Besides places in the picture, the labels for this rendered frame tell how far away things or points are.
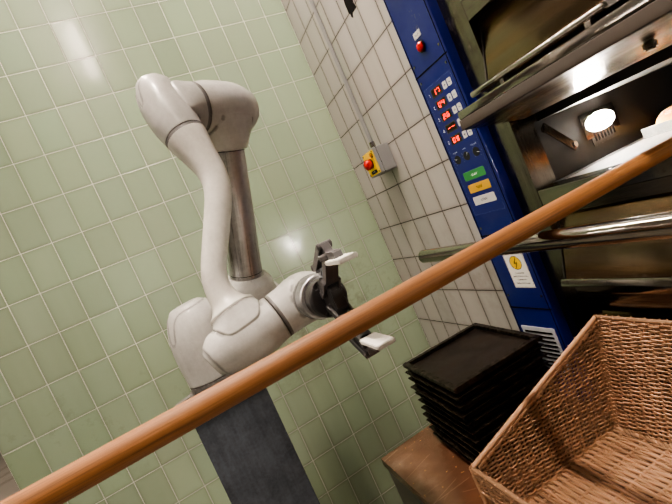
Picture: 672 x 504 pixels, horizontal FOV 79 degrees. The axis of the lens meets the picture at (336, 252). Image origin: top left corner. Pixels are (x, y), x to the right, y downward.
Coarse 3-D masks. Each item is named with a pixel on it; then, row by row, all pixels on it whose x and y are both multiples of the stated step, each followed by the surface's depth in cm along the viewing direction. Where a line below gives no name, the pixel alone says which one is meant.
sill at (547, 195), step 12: (612, 168) 86; (660, 168) 77; (564, 180) 100; (576, 180) 93; (588, 180) 90; (636, 180) 81; (648, 180) 79; (540, 192) 102; (552, 192) 99; (564, 192) 96
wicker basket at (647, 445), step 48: (576, 336) 97; (624, 336) 93; (576, 384) 96; (624, 384) 95; (528, 432) 90; (576, 432) 95; (624, 432) 96; (480, 480) 83; (528, 480) 89; (576, 480) 89; (624, 480) 84
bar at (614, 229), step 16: (592, 224) 53; (608, 224) 51; (624, 224) 48; (640, 224) 47; (656, 224) 45; (528, 240) 62; (544, 240) 59; (560, 240) 57; (576, 240) 55; (592, 240) 53; (608, 240) 51; (624, 240) 49; (640, 240) 48; (432, 256) 87; (448, 256) 82
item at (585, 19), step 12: (588, 12) 67; (600, 12) 66; (576, 24) 70; (588, 24) 68; (552, 36) 74; (564, 36) 72; (540, 48) 77; (528, 60) 80; (504, 72) 85; (492, 84) 90
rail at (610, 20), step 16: (640, 0) 57; (608, 16) 61; (624, 16) 59; (592, 32) 64; (560, 48) 69; (576, 48) 67; (544, 64) 73; (512, 80) 80; (496, 96) 84; (464, 112) 94
